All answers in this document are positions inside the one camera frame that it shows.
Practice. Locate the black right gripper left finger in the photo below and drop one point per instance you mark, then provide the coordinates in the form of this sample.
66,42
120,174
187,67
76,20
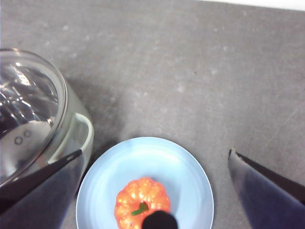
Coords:
40,200

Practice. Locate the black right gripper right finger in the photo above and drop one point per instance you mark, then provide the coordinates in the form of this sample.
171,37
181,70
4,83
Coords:
269,200

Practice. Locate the orange toy pumpkin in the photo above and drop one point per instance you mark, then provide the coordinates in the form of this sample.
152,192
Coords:
138,193

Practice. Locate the pale green electric steamer pot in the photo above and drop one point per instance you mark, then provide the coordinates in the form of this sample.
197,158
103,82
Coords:
69,107

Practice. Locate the blue round plate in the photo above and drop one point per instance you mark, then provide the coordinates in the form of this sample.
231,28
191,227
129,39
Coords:
152,159

